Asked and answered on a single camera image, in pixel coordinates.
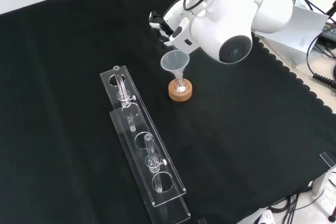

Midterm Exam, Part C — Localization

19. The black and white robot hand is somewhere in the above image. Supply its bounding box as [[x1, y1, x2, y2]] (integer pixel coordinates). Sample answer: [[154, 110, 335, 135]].
[[148, 10, 198, 55]]

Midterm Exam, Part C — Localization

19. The translucent plastic funnel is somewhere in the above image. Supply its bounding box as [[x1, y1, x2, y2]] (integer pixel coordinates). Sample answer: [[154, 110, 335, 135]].
[[160, 49, 191, 88]]

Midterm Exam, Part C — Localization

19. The small round-bottom glass flask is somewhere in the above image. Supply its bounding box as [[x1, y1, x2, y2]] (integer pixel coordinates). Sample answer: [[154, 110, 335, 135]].
[[173, 76, 188, 94]]

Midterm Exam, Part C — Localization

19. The clear acrylic funnel stand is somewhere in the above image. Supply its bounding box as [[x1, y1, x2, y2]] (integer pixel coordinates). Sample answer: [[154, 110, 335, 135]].
[[99, 65, 192, 224]]

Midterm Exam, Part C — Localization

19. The black bench cloth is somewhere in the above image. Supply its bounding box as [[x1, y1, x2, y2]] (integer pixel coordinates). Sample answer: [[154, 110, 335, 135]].
[[0, 0, 336, 224]]

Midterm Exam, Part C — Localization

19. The white paper sheet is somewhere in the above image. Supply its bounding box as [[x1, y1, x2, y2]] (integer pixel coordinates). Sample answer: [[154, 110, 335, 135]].
[[256, 5, 330, 53]]

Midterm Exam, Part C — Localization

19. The black power adapter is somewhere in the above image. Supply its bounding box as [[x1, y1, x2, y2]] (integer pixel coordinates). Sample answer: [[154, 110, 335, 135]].
[[318, 21, 336, 42]]

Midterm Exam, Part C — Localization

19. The white power strip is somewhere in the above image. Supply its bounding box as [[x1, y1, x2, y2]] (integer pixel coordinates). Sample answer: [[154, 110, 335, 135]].
[[255, 209, 276, 224]]

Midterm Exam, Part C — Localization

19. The cork ring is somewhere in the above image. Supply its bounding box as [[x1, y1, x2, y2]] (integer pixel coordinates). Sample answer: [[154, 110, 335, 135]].
[[167, 78, 194, 102]]

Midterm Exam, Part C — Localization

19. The dark blue cable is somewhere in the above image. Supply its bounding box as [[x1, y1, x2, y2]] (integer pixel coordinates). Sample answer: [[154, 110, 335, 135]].
[[305, 31, 336, 78]]

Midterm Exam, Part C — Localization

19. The black coiled cable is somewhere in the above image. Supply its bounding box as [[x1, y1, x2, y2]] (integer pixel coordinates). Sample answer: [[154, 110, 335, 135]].
[[312, 73, 336, 89]]

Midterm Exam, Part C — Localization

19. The clear acrylic bracket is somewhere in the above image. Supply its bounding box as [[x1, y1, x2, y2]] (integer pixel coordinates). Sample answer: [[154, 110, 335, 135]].
[[311, 152, 336, 196]]

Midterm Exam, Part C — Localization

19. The black floor cable bundle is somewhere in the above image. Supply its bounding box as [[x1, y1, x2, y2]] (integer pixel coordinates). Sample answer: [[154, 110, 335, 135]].
[[269, 191, 303, 224]]

